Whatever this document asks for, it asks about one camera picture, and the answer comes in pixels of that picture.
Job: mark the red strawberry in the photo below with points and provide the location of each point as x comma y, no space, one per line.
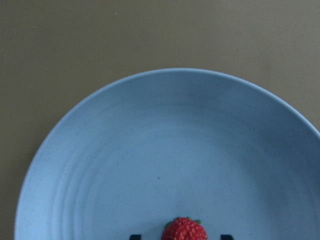
184,228

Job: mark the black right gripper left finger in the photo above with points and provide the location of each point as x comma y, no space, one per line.
135,237

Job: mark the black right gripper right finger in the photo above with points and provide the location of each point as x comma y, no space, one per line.
226,237

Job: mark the blue plate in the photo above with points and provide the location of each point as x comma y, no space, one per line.
175,143

